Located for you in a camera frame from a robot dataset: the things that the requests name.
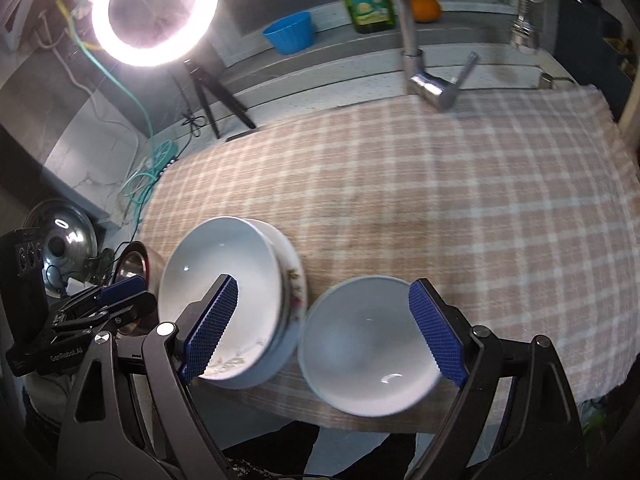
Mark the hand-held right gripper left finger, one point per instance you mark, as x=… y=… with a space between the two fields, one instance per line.
x=210 y=330

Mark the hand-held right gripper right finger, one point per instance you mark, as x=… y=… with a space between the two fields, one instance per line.
x=437 y=335

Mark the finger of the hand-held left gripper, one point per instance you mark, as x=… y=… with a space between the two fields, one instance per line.
x=122 y=290
x=135 y=310

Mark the red steel bowl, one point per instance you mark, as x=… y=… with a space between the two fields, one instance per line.
x=137 y=262

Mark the white deep plate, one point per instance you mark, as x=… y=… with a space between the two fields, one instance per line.
x=215 y=270

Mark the plain white bowl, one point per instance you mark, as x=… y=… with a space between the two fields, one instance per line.
x=360 y=345

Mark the large floral plate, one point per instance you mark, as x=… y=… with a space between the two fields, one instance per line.
x=295 y=280

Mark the dark green clamp stand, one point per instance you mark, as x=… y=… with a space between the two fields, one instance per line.
x=102 y=262

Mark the steel pot lid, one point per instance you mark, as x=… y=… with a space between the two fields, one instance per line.
x=70 y=250

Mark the teal power strip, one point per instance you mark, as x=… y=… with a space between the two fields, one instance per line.
x=162 y=155

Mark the checked beige cloth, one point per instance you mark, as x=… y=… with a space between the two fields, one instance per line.
x=450 y=185

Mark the black tripod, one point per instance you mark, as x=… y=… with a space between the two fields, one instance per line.
x=205 y=95

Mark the blue plastic bowl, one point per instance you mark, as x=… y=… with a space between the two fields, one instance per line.
x=290 y=35

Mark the orange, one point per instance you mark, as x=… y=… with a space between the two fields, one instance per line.
x=426 y=9

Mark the metal faucet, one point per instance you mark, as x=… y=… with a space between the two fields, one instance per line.
x=407 y=10

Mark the dark hanging cloth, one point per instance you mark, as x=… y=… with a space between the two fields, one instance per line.
x=590 y=35

